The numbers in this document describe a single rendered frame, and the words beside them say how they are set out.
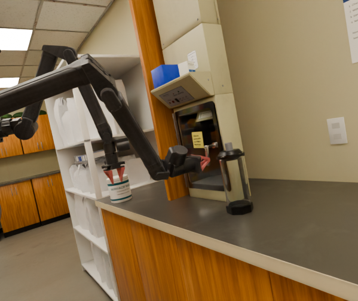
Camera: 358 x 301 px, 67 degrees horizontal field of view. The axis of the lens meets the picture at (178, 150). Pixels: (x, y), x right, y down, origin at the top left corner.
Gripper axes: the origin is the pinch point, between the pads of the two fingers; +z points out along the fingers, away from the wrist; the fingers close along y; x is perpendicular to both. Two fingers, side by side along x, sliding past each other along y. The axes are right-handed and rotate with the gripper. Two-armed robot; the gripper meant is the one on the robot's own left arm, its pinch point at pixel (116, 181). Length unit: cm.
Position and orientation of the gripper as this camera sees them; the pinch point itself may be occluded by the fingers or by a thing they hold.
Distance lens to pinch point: 138.8
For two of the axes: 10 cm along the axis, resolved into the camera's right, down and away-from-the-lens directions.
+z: 2.0, 9.8, 0.7
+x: -5.7, 0.6, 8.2
